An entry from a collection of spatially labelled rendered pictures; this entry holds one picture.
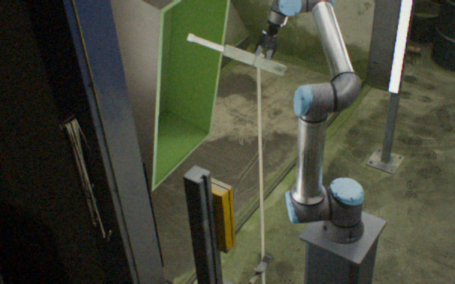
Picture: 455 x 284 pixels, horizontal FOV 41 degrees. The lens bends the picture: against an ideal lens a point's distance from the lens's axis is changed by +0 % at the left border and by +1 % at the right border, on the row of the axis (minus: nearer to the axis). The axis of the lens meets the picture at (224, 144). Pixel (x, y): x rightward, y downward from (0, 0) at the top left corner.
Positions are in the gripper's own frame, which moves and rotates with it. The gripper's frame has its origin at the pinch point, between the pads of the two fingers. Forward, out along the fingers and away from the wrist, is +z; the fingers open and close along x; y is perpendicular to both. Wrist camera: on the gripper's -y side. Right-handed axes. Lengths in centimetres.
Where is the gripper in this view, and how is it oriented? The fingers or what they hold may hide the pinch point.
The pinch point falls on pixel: (259, 62)
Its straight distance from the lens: 288.7
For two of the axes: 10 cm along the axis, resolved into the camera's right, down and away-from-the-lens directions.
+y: 0.0, -3.7, 9.3
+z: -3.4, 8.7, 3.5
